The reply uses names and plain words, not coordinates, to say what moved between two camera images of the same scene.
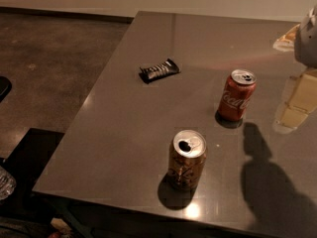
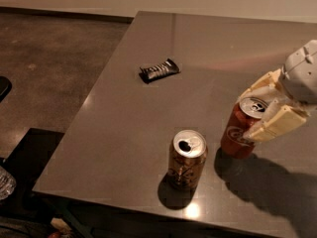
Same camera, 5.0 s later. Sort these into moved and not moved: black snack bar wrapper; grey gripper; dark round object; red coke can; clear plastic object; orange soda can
Moved: grey gripper; red coke can
Not moved: orange soda can; dark round object; black snack bar wrapper; clear plastic object
